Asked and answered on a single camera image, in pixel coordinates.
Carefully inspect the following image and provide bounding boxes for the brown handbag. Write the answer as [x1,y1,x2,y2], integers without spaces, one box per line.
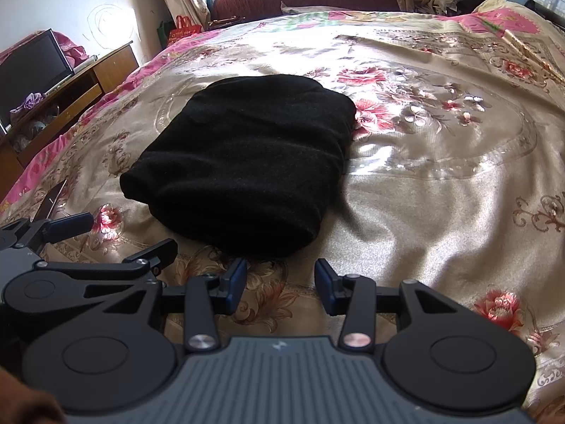
[208,14,249,31]

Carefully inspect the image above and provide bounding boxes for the green bag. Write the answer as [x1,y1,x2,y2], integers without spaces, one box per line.
[157,20,176,47]

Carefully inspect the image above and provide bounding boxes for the person's left forearm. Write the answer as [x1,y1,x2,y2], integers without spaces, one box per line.
[0,370,66,424]

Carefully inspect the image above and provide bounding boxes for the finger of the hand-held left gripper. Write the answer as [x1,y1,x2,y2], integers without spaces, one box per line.
[15,212,95,249]
[36,238,178,302]

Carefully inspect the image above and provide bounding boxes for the floral satin bedspread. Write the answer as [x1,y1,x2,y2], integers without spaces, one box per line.
[0,0,565,424]

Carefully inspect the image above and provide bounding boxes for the black television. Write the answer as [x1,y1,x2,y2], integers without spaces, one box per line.
[0,29,75,135]

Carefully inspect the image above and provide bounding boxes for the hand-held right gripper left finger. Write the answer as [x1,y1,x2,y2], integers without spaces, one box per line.
[103,257,249,355]

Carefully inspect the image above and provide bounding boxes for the pink cloth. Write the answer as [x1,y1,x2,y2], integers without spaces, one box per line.
[0,32,88,69]

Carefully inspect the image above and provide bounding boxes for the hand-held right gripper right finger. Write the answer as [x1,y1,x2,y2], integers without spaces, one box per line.
[314,258,455,352]

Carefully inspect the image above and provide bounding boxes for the black pants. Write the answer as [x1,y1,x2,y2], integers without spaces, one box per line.
[119,74,357,259]

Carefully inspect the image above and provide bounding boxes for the wooden television cabinet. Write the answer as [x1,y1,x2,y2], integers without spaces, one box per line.
[0,41,141,195]

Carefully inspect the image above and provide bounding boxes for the dark flat device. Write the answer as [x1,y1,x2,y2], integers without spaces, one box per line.
[30,179,68,222]

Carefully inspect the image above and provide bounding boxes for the purple artificial flower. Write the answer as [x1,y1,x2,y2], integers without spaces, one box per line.
[10,92,46,114]

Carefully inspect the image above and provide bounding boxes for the red gift bag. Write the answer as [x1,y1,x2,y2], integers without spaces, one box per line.
[169,14,203,44]

